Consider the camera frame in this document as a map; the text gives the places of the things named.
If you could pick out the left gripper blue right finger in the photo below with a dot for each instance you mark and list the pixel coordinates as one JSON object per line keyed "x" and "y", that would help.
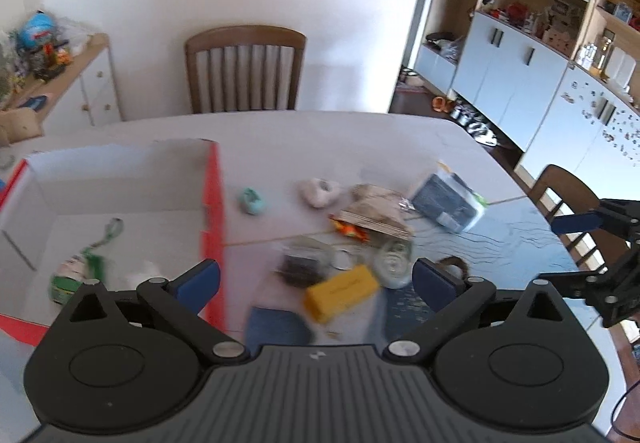
{"x": 438, "y": 283}

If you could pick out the white wall cabinet unit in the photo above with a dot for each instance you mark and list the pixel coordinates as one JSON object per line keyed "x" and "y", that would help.
{"x": 536, "y": 71}

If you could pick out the white pink plush toy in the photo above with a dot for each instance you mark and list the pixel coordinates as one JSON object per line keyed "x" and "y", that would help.
{"x": 319, "y": 193}

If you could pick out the green anime plush keychain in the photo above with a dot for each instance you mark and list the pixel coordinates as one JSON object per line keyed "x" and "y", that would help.
{"x": 86, "y": 265}

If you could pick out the crumpled brown paper bag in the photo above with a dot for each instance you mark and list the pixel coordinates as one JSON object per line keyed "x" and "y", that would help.
{"x": 377, "y": 209}

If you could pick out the blue white plastic package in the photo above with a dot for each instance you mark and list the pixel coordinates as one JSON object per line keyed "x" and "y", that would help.
{"x": 446, "y": 199}

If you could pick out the dark round jar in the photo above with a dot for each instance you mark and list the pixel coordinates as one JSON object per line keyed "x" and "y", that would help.
{"x": 305, "y": 262}

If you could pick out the brown wooden chair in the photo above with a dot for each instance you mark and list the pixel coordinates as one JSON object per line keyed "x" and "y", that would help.
{"x": 244, "y": 68}

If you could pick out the red and white cardboard box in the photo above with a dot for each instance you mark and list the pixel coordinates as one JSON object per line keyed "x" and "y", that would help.
{"x": 116, "y": 213}

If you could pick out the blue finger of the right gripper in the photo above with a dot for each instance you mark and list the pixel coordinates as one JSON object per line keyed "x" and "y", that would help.
{"x": 571, "y": 224}

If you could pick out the yellow rectangular box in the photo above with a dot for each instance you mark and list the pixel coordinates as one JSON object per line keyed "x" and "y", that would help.
{"x": 339, "y": 293}

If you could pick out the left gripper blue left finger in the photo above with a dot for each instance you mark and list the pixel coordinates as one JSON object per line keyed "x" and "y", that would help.
{"x": 196, "y": 287}

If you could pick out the red orange dragon keychain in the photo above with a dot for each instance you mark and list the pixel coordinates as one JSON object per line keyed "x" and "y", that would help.
{"x": 350, "y": 230}

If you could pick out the small teal toy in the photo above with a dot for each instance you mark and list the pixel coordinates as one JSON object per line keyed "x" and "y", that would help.
{"x": 251, "y": 203}

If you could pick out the white wooden sideboard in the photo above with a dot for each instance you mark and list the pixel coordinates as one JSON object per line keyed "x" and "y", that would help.
{"x": 82, "y": 97}

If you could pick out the light blue oval case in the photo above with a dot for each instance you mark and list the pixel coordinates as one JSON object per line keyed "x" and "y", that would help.
{"x": 392, "y": 263}

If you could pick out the blue globe toy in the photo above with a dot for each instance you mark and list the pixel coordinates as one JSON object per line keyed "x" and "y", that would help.
{"x": 37, "y": 30}

